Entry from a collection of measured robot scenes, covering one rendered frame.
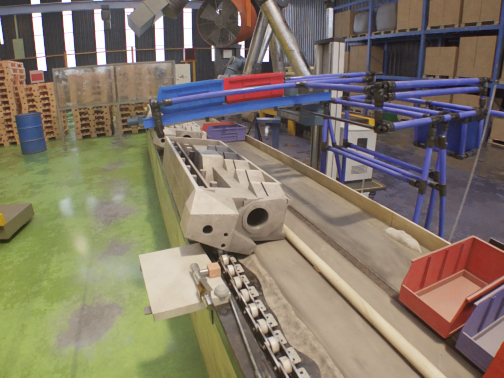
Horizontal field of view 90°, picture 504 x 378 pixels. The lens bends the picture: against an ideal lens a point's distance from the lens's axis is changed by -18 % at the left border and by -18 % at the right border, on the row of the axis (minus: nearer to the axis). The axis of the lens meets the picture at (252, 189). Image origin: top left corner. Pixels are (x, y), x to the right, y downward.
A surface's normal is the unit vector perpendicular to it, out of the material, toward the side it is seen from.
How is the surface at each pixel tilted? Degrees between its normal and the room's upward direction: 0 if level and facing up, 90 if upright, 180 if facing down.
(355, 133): 90
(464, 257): 88
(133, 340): 0
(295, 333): 17
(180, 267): 0
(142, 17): 90
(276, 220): 90
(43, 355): 0
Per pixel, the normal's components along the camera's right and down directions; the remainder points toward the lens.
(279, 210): 0.36, 0.33
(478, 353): -0.93, 0.20
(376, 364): 0.00, -0.93
